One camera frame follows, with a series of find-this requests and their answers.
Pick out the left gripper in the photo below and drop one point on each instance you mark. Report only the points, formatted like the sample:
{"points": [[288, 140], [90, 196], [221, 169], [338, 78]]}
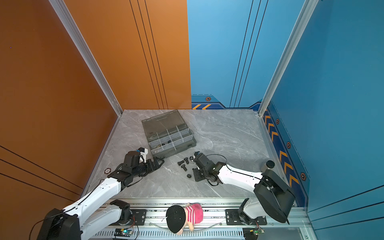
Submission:
{"points": [[153, 167]]}

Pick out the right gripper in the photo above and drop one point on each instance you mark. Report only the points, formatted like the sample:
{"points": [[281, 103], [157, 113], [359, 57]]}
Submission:
{"points": [[196, 176]]}

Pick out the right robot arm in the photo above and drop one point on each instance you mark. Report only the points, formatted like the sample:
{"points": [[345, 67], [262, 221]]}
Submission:
{"points": [[274, 198]]}

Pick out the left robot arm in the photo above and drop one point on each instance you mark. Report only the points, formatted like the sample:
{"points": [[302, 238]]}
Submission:
{"points": [[82, 220]]}

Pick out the grey plastic organizer box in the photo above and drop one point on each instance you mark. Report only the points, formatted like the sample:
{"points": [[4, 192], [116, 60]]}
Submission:
{"points": [[168, 126]]}

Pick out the left circuit board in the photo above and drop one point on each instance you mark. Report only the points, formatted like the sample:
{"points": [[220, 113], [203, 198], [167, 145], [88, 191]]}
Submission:
{"points": [[123, 233]]}

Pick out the circuit board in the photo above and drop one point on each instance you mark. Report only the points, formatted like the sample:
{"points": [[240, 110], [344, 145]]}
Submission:
{"points": [[252, 233], [123, 233]]}

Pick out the right circuit board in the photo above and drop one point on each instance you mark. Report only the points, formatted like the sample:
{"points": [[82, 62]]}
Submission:
{"points": [[252, 233]]}

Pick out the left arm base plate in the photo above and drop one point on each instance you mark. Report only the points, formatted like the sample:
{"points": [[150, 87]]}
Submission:
{"points": [[137, 217]]}

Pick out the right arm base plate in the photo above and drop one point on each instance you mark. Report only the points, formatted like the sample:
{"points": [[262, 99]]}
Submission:
{"points": [[233, 217]]}

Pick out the aluminium rail frame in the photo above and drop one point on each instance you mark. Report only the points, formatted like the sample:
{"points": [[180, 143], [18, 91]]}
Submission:
{"points": [[205, 218]]}

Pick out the left aluminium corner post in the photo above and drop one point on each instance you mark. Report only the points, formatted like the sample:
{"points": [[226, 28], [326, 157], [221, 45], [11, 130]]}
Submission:
{"points": [[76, 36]]}

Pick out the aluminium corner post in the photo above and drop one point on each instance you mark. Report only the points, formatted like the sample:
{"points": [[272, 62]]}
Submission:
{"points": [[76, 36], [295, 36]]}

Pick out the right aluminium corner post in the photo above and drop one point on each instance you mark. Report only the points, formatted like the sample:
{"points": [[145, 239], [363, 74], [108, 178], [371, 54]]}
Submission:
{"points": [[295, 36]]}

